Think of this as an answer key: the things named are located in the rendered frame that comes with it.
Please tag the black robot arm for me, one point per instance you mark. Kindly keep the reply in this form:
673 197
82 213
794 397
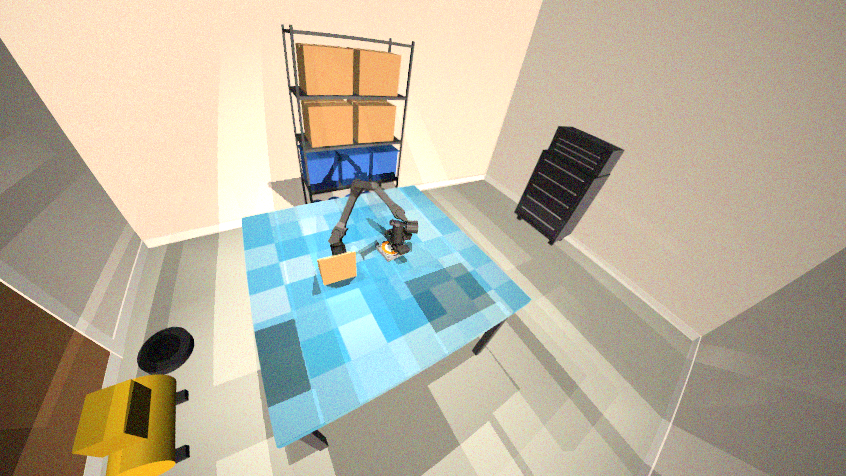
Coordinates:
356 189

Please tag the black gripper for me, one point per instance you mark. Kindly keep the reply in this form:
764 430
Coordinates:
396 242

